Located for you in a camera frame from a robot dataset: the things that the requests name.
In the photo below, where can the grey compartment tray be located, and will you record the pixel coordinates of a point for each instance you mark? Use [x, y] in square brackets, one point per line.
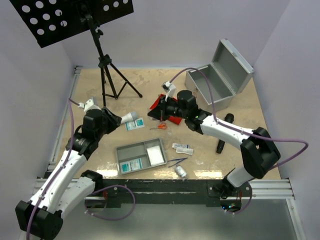
[139, 150]

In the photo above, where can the black flashlight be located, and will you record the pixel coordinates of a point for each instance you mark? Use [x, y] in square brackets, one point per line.
[229, 118]

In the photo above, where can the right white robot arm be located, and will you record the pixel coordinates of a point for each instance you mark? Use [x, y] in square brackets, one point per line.
[259, 153]

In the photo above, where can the white gauze pad packet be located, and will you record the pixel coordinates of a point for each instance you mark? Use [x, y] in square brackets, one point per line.
[155, 155]

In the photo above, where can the red first aid pouch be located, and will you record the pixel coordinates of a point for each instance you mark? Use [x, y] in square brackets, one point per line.
[173, 119]

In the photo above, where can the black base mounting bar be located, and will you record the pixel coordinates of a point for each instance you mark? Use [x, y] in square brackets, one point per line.
[211, 193]

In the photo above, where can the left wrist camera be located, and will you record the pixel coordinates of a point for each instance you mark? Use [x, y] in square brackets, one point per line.
[90, 104]

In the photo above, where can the blue plastic tweezers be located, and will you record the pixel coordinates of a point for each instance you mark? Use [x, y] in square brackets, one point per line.
[176, 161]

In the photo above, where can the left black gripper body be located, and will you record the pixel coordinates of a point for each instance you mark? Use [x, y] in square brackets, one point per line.
[109, 123]

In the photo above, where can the white wipe sachet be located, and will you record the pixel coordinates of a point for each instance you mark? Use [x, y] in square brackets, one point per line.
[187, 151]

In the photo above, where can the orange handled scissors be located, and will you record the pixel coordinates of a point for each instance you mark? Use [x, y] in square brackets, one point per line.
[162, 126]

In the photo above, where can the black perforated music stand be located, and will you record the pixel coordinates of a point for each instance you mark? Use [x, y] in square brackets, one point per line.
[52, 21]

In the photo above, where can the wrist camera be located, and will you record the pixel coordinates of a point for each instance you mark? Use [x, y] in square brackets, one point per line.
[169, 88]
[90, 104]

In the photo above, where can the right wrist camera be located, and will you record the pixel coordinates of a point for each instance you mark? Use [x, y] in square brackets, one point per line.
[169, 88]

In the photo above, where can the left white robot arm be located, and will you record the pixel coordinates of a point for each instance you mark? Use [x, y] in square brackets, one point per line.
[43, 214]

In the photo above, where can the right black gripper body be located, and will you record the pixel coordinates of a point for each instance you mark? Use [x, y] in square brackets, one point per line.
[171, 109]

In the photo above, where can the teal gauze dressing packet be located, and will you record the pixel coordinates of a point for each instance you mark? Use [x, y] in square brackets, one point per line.
[135, 124]

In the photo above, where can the grey metal case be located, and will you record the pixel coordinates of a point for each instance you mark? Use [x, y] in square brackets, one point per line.
[218, 82]

